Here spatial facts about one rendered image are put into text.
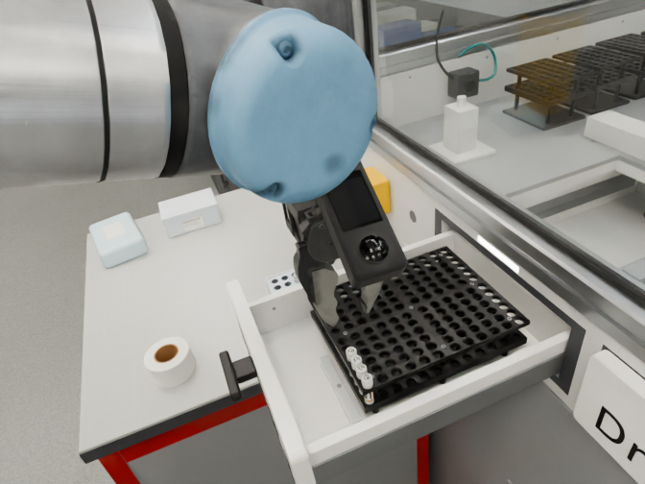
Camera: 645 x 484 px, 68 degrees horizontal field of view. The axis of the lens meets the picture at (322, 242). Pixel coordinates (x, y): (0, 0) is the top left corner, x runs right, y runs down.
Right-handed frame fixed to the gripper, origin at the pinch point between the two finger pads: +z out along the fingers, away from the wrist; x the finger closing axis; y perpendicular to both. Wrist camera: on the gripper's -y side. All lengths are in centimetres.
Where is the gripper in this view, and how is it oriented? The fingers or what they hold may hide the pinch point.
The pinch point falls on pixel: (351, 314)
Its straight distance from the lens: 51.8
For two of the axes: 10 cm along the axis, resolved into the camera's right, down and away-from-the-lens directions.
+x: -9.2, 3.2, -2.3
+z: 1.3, 8.0, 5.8
